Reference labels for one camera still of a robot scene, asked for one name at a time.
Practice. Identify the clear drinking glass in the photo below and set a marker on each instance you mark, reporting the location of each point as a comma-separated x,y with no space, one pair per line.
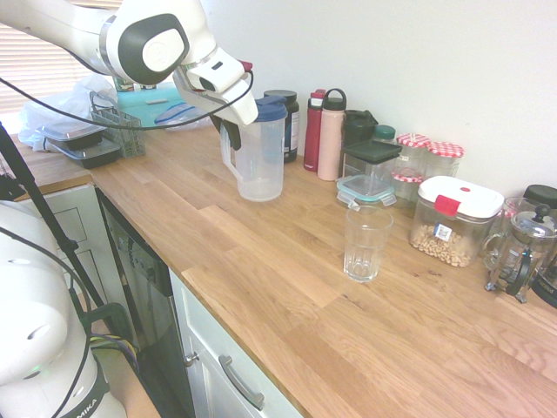
367,244

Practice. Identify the black shaker bottle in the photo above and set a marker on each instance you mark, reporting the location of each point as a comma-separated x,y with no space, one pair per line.
359,126

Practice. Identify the cereal container with white lid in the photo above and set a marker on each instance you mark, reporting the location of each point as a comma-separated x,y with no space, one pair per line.
461,196

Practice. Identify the glass container with teal lid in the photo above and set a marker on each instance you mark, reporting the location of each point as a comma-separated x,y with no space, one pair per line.
348,188

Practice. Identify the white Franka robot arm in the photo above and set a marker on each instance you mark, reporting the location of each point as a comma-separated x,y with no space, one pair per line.
152,48

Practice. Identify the square container with black lid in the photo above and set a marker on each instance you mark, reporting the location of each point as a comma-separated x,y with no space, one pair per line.
370,150

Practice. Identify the white plastic bag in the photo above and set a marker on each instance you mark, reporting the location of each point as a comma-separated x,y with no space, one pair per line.
56,104

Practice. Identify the green paper cup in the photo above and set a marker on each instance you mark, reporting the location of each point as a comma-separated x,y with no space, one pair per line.
124,85

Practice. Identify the grey cutlery basket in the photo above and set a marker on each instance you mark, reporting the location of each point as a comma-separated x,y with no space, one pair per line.
130,143

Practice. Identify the clear glass mug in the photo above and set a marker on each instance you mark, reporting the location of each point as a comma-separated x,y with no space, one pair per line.
515,206

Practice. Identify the clear pitcher with blue lid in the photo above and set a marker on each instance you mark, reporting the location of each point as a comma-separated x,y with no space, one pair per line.
261,165

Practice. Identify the red water bottle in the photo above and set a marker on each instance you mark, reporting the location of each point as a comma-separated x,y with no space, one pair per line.
313,126

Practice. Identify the clear zip bag blue seal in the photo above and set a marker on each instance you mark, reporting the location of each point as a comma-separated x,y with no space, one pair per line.
174,114

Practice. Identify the small jar with checkered lid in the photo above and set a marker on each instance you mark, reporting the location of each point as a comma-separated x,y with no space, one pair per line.
407,176

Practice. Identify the window blinds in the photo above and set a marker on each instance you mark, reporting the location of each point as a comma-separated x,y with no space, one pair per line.
26,65

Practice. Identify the small dark cup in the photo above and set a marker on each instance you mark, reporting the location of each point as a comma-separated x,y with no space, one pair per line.
147,86

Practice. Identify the dark green clamp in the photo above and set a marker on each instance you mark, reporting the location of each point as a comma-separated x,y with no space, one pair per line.
109,307

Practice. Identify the black protein powder tub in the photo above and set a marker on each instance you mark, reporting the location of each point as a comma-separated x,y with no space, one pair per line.
291,126

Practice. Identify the pink water bottle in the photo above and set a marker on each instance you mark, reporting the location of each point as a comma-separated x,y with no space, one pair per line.
330,143

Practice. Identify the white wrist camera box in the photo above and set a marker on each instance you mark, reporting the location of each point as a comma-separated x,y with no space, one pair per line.
217,69

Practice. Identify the white kitchen cabinet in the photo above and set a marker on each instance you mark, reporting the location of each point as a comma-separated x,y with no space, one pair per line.
204,331

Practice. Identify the black food container clear lid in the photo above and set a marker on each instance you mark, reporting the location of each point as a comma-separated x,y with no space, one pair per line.
93,157
71,130

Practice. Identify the jar with black lid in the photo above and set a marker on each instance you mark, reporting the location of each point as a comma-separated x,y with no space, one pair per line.
541,193

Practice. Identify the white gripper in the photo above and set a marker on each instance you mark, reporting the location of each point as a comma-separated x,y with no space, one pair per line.
235,109

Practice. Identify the silver cabinet knob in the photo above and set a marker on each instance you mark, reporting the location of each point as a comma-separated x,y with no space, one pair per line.
190,359

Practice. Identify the tall jar with checkered lid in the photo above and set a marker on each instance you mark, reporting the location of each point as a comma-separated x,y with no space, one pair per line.
446,150
413,140

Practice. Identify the clear jar with green lid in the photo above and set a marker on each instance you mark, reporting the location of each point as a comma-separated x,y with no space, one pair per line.
385,132

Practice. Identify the glass French press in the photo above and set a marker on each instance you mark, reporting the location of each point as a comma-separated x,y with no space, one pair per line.
535,231

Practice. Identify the black dishwasher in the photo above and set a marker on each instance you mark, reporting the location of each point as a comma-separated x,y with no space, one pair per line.
143,270

